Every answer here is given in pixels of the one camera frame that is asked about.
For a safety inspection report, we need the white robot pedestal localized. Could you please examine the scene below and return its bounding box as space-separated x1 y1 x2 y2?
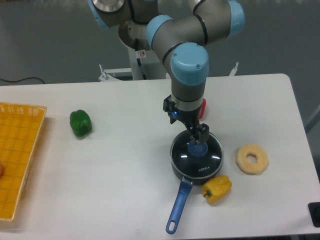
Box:
118 19 167 81

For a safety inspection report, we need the beige donut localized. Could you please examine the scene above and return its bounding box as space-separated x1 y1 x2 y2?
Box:
236 144 269 175

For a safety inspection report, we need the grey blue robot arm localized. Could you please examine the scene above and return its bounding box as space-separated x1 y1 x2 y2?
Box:
88 0 245 143

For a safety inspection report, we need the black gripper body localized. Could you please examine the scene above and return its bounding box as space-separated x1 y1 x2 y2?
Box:
163 95 202 129

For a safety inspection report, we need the glass pot lid blue knob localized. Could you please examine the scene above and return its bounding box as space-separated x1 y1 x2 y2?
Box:
170 130 224 179

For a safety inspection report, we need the yellow bell pepper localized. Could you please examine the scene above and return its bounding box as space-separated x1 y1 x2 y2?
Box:
201 175 232 204

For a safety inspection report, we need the green bell pepper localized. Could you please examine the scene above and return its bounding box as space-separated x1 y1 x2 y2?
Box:
69 109 93 138

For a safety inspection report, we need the table clamp bracket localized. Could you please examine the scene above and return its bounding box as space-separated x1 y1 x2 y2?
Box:
98 64 109 82
229 62 239 77

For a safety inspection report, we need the left table clamp bracket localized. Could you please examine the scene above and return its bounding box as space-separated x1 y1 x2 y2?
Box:
98 64 109 82

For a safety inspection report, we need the yellow woven basket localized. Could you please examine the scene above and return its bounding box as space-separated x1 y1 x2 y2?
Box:
0 102 47 222

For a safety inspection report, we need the dark blue saucepan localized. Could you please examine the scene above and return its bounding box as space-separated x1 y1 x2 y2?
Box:
165 130 225 235

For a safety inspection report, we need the black floor cable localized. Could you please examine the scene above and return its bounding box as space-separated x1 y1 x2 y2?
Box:
0 77 46 85

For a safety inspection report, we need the black device at table edge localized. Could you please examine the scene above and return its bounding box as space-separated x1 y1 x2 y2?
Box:
308 202 320 228

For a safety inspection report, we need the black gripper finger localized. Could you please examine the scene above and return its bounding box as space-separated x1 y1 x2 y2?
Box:
193 122 209 144
186 126 198 143

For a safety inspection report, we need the right table clamp bracket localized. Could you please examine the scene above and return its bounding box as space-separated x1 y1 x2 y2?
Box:
229 62 239 77

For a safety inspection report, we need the red bell pepper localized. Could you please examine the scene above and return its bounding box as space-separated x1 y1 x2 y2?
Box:
199 98 207 120

